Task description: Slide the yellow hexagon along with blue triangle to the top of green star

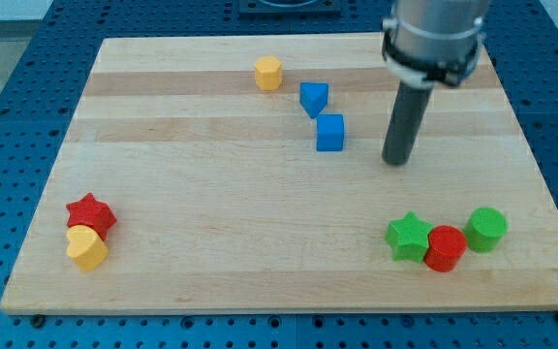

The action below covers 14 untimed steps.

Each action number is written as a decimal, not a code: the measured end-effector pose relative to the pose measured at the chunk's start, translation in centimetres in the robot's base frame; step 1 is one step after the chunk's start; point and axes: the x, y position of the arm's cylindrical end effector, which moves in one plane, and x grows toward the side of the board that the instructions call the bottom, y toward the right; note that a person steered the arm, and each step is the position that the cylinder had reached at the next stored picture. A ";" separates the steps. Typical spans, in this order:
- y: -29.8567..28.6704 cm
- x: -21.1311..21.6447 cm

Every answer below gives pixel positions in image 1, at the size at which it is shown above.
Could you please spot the green star block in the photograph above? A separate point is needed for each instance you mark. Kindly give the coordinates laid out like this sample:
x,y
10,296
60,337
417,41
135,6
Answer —
x,y
408,238

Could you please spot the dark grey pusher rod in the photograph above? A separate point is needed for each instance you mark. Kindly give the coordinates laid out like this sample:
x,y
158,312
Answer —
x,y
407,113

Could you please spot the wooden board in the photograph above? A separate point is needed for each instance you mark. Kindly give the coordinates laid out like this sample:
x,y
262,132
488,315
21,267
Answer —
x,y
224,204

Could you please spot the blue triangle block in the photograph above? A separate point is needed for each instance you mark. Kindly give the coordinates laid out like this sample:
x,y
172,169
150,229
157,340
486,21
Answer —
x,y
313,97

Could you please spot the red cylinder block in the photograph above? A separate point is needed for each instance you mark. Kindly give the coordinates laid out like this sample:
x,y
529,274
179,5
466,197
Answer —
x,y
447,245

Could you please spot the blue cube block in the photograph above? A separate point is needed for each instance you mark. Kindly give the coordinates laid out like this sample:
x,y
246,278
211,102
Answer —
x,y
330,132

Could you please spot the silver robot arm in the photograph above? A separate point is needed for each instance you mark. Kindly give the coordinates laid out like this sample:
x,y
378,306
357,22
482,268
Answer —
x,y
433,41

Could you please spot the red star block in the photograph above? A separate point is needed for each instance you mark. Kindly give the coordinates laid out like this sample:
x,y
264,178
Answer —
x,y
90,212

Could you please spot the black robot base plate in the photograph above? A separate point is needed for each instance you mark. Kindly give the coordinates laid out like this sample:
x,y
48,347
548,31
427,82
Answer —
x,y
276,7

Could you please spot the yellow heart block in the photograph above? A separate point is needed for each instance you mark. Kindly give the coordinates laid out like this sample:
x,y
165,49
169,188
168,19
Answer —
x,y
85,247

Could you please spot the green cylinder block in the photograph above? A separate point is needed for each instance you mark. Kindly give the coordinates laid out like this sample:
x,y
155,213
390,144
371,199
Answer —
x,y
485,228

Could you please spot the yellow hexagon block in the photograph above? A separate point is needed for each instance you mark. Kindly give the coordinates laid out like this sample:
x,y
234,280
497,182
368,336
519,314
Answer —
x,y
268,73

